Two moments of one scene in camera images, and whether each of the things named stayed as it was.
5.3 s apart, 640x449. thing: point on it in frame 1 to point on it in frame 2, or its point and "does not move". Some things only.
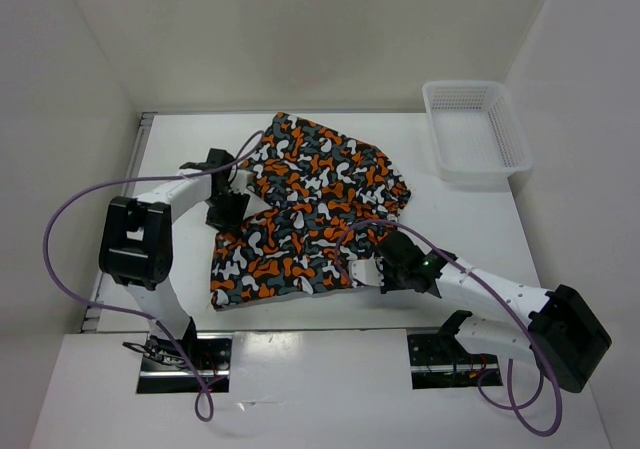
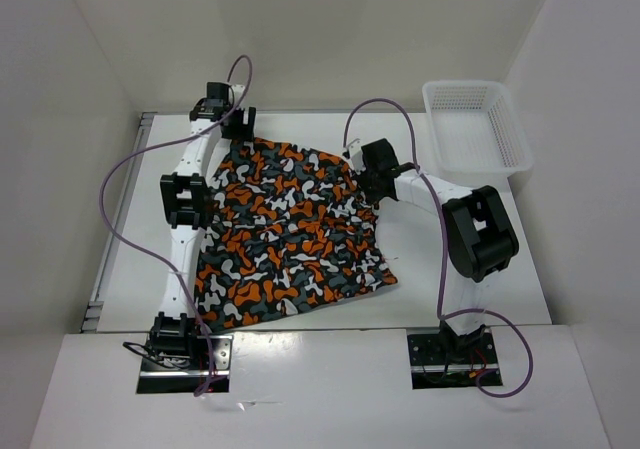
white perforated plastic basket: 479,139 does not move
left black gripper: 232,220 to 244,131
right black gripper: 388,284 to 361,176
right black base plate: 439,362 does not move
